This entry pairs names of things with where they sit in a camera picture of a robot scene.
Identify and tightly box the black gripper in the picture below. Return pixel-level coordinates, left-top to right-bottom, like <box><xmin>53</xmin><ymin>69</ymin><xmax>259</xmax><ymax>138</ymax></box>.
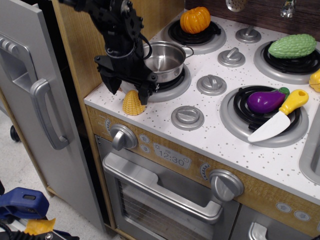
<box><xmin>94</xmin><ymin>47</ymin><xmax>158</xmax><ymax>105</ymax></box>

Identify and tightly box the yellow toy corn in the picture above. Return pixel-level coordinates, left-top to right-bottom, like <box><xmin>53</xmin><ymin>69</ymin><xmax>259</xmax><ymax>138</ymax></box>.
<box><xmin>122</xmin><ymin>90</ymin><xmax>146</xmax><ymax>116</ymax></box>

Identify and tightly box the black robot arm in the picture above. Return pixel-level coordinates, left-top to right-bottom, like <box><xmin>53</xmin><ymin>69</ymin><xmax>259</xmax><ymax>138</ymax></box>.
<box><xmin>62</xmin><ymin>0</ymin><xmax>159</xmax><ymax>105</ymax></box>

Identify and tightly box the front left stove burner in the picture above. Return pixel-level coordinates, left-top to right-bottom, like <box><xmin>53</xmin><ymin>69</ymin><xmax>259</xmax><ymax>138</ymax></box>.
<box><xmin>118</xmin><ymin>63</ymin><xmax>192</xmax><ymax>103</ymax></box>

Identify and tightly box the stove burner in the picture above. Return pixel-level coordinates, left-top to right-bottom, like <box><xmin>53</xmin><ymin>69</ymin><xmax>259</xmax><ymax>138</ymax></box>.
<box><xmin>118</xmin><ymin>63</ymin><xmax>192</xmax><ymax>103</ymax></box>
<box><xmin>160</xmin><ymin>20</ymin><xmax>227</xmax><ymax>55</ymax></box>
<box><xmin>219</xmin><ymin>85</ymin><xmax>309</xmax><ymax>148</ymax></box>
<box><xmin>253</xmin><ymin>41</ymin><xmax>320</xmax><ymax>85</ymax></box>

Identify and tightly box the back left stove burner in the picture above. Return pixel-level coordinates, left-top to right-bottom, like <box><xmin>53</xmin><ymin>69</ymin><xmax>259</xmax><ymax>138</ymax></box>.
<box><xmin>160</xmin><ymin>20</ymin><xmax>227</xmax><ymax>55</ymax></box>

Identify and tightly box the front right stove burner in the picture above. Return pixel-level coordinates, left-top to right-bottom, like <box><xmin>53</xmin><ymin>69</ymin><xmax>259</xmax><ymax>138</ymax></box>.
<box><xmin>219</xmin><ymin>85</ymin><xmax>309</xmax><ymax>148</ymax></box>

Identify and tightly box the back right stove burner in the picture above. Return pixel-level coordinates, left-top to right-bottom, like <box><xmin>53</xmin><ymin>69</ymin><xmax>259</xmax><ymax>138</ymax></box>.
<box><xmin>253</xmin><ymin>41</ymin><xmax>320</xmax><ymax>85</ymax></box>

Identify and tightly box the small steel pot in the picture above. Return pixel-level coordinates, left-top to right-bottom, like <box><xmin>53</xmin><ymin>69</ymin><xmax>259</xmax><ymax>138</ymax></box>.
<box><xmin>143</xmin><ymin>41</ymin><xmax>194</xmax><ymax>84</ymax></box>

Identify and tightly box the left oven dial knob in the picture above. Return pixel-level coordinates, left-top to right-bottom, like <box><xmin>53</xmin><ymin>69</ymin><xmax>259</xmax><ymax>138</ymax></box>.
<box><xmin>110</xmin><ymin>123</ymin><xmax>138</xmax><ymax>151</ymax></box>

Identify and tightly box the oven dial knob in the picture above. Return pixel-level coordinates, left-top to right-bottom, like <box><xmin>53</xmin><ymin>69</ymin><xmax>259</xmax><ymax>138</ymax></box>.
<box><xmin>209</xmin><ymin>169</ymin><xmax>245</xmax><ymax>202</ymax></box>
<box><xmin>110</xmin><ymin>123</ymin><xmax>138</xmax><ymax>151</ymax></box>

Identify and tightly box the grey stovetop knob front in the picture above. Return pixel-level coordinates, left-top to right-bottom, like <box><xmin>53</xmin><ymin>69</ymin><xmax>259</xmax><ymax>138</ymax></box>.
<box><xmin>171</xmin><ymin>105</ymin><xmax>205</xmax><ymax>131</ymax></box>

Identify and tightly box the grey stovetop knob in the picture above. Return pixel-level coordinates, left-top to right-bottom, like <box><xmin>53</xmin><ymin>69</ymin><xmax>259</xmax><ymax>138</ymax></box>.
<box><xmin>217</xmin><ymin>47</ymin><xmax>246</xmax><ymax>68</ymax></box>
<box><xmin>196</xmin><ymin>74</ymin><xmax>227</xmax><ymax>96</ymax></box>
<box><xmin>171</xmin><ymin>105</ymin><xmax>205</xmax><ymax>131</ymax></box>
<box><xmin>235</xmin><ymin>25</ymin><xmax>262</xmax><ymax>44</ymax></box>

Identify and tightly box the grey stovetop knob middle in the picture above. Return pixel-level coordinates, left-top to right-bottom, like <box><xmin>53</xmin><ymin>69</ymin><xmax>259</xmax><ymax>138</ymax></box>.
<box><xmin>196</xmin><ymin>74</ymin><xmax>227</xmax><ymax>96</ymax></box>

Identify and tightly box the oven clock display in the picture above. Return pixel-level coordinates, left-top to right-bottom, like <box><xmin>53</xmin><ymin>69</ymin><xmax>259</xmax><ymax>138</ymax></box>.
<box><xmin>153</xmin><ymin>143</ymin><xmax>192</xmax><ymax>170</ymax></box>

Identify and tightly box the orange toy pumpkin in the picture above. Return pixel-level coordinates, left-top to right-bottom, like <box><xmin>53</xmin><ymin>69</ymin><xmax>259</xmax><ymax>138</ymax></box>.
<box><xmin>179</xmin><ymin>6</ymin><xmax>211</xmax><ymax>34</ymax></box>

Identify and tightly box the grey stovetop knob upper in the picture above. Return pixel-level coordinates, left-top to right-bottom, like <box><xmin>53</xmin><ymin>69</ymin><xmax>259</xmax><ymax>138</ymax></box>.
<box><xmin>217</xmin><ymin>47</ymin><xmax>246</xmax><ymax>68</ymax></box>

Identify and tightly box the grey toy fridge door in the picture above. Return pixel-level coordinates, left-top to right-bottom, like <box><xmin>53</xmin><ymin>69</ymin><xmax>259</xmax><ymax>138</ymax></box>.
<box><xmin>0</xmin><ymin>0</ymin><xmax>106</xmax><ymax>231</ymax></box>

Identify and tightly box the grey oven door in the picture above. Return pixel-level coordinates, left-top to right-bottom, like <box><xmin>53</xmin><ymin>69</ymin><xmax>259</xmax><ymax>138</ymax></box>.
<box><xmin>95</xmin><ymin>136</ymin><xmax>239</xmax><ymax>240</ymax></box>

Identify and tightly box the black caster wheel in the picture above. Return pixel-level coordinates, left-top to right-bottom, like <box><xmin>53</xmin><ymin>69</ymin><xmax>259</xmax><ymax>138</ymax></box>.
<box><xmin>10</xmin><ymin>125</ymin><xmax>21</xmax><ymax>142</ymax></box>

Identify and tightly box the grey stovetop knob back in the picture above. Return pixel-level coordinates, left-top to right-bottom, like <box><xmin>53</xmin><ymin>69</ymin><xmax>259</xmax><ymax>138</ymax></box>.
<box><xmin>235</xmin><ymin>25</ymin><xmax>262</xmax><ymax>44</ymax></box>

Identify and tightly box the hanging metal strainer spoon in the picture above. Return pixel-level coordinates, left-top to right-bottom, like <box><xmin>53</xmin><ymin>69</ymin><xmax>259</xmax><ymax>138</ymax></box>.
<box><xmin>225</xmin><ymin>0</ymin><xmax>248</xmax><ymax>13</ymax></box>

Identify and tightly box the purple toy eggplant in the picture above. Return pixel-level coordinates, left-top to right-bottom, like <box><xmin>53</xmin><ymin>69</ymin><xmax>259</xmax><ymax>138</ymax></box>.
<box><xmin>246</xmin><ymin>87</ymin><xmax>290</xmax><ymax>114</ymax></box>

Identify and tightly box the right oven dial knob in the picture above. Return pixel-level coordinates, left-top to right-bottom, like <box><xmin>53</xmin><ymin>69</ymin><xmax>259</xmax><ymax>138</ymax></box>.
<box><xmin>209</xmin><ymin>169</ymin><xmax>245</xmax><ymax>202</ymax></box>

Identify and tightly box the blue clamp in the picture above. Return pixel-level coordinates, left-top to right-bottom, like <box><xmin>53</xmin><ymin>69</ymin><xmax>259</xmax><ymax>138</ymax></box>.
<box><xmin>0</xmin><ymin>187</ymin><xmax>50</xmax><ymax>220</ymax></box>

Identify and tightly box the yellow tape piece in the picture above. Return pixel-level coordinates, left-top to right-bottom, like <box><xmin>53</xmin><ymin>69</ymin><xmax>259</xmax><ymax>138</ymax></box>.
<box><xmin>23</xmin><ymin>218</ymin><xmax>56</xmax><ymax>235</ymax></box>

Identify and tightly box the green toy bitter gourd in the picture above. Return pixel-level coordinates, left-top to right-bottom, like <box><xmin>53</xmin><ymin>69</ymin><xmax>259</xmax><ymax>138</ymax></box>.
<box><xmin>268</xmin><ymin>34</ymin><xmax>317</xmax><ymax>59</ymax></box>

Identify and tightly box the hanging metal utensil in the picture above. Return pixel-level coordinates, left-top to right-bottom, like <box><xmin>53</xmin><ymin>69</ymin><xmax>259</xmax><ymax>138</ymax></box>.
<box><xmin>280</xmin><ymin>0</ymin><xmax>296</xmax><ymax>19</ymax></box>

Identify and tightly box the grey lower cabinet door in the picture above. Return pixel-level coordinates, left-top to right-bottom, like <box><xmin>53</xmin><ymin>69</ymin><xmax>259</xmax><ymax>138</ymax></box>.
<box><xmin>230</xmin><ymin>205</ymin><xmax>312</xmax><ymax>240</ymax></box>

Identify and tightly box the yellow toy pepper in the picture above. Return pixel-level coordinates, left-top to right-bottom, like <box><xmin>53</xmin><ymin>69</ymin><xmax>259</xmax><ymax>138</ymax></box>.
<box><xmin>309</xmin><ymin>69</ymin><xmax>320</xmax><ymax>93</ymax></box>

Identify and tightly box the grey sink basin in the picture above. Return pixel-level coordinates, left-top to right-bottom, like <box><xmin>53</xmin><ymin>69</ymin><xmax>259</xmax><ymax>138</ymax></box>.
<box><xmin>299</xmin><ymin>106</ymin><xmax>320</xmax><ymax>185</ymax></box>

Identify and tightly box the silver oven door handle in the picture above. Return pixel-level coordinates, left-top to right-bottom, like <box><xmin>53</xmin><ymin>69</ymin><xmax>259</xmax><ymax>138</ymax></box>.
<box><xmin>102</xmin><ymin>153</ymin><xmax>223</xmax><ymax>225</ymax></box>

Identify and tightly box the silver fridge door handle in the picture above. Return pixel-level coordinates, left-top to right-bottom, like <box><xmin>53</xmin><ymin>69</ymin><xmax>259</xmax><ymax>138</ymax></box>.
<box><xmin>29</xmin><ymin>78</ymin><xmax>76</xmax><ymax>151</ymax></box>

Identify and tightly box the yellow handled toy knife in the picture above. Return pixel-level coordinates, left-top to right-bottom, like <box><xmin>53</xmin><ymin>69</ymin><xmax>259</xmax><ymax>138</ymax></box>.
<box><xmin>247</xmin><ymin>89</ymin><xmax>309</xmax><ymax>143</ymax></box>

